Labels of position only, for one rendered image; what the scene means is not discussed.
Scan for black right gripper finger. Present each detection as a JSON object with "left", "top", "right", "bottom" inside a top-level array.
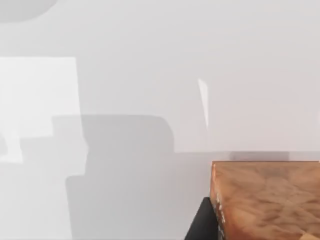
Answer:
[{"left": 184, "top": 196, "right": 225, "bottom": 240}]

